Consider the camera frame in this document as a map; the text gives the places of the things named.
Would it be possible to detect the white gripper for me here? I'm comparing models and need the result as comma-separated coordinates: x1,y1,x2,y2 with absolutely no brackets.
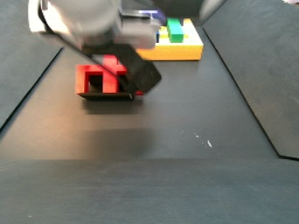
114,10,162,49

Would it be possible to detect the red forked block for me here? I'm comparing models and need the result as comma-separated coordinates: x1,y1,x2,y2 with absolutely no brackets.
75,54,146,96

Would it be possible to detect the green long block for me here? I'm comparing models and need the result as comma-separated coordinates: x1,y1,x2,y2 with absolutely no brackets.
167,18,183,43

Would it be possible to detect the yellow base board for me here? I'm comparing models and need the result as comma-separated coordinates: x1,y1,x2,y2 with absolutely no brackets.
136,18,203,60

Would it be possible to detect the purple cross block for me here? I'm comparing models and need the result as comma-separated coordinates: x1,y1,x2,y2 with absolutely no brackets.
139,10,166,25

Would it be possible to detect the blue long block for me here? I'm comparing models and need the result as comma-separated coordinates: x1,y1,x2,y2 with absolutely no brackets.
155,29,160,43

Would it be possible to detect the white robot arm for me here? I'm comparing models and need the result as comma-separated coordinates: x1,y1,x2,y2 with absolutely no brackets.
28,0,160,49

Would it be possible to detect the black angle bracket holder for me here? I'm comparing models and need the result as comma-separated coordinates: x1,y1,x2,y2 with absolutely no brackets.
79,92,136,101

